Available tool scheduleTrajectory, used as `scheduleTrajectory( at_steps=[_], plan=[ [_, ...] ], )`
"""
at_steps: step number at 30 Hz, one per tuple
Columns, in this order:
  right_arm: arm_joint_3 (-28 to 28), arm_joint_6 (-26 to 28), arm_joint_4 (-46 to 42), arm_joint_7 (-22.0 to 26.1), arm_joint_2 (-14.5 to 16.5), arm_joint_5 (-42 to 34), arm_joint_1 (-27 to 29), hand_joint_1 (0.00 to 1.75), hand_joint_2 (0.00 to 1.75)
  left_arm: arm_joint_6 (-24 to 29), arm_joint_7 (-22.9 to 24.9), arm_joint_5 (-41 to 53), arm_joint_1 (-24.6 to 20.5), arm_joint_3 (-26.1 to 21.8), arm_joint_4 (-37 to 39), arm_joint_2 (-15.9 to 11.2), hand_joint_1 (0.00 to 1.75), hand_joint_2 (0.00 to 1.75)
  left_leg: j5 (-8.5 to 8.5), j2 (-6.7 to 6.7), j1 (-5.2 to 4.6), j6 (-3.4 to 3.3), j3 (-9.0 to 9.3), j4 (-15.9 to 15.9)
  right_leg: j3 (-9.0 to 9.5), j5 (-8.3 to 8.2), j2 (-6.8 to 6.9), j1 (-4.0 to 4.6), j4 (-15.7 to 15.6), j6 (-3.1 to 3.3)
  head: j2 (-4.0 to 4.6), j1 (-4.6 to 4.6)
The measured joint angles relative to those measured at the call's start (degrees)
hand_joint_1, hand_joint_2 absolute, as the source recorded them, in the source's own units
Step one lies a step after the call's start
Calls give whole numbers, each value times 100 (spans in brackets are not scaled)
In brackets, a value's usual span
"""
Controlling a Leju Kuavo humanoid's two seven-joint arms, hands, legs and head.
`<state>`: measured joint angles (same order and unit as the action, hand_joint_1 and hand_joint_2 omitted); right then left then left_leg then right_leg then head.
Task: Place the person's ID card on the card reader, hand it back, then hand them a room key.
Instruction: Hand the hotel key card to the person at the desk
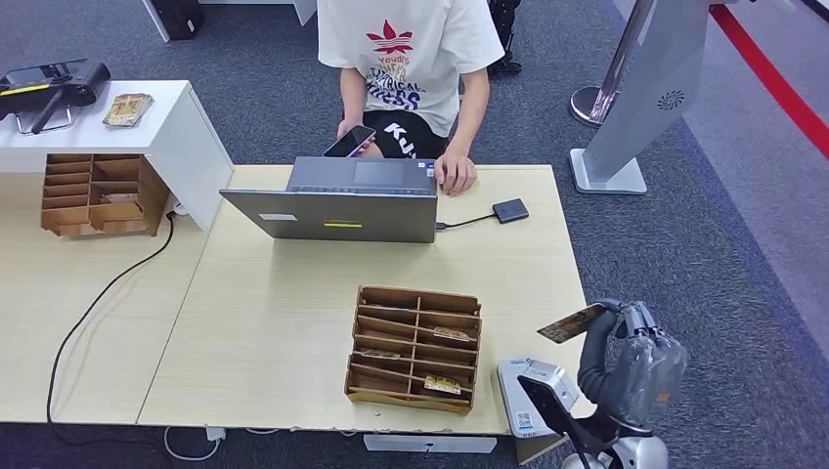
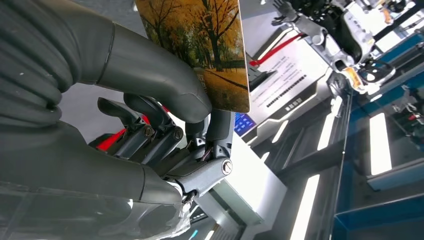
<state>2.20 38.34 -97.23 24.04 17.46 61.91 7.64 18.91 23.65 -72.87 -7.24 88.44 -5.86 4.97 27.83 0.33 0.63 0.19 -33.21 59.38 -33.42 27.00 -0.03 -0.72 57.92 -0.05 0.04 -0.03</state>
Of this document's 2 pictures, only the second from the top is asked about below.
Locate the red barrier belt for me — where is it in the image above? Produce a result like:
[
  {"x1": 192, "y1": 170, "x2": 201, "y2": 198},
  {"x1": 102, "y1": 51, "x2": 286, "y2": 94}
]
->
[{"x1": 248, "y1": 32, "x2": 307, "y2": 67}]

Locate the white info board with text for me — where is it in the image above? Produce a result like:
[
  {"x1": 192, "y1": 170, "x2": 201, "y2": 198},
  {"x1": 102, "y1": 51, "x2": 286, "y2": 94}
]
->
[{"x1": 246, "y1": 31, "x2": 332, "y2": 140}]

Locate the black humanoid robot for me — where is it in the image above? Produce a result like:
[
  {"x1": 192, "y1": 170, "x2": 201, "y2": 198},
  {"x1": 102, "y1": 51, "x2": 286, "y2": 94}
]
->
[{"x1": 271, "y1": 0, "x2": 398, "y2": 95}]

